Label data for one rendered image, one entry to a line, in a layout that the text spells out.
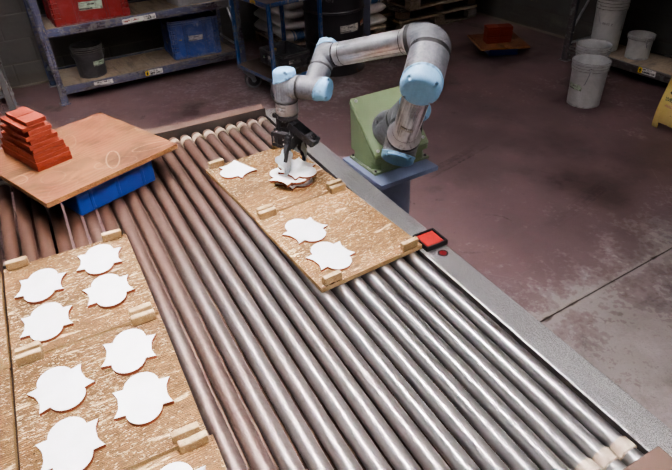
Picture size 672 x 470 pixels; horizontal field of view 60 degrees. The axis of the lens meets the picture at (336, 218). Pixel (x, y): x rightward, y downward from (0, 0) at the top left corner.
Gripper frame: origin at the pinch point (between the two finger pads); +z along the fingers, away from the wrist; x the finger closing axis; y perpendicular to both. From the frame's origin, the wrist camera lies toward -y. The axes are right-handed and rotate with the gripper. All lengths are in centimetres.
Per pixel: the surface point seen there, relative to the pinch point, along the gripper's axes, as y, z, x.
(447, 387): -81, 7, 57
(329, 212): -21.1, 4.9, 12.4
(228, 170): 25.5, 4.0, 7.8
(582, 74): -35, 71, -338
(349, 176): -12.9, 7.0, -13.9
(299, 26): 246, 68, -346
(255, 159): 23.2, 4.8, -4.9
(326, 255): -33.2, 4.0, 33.0
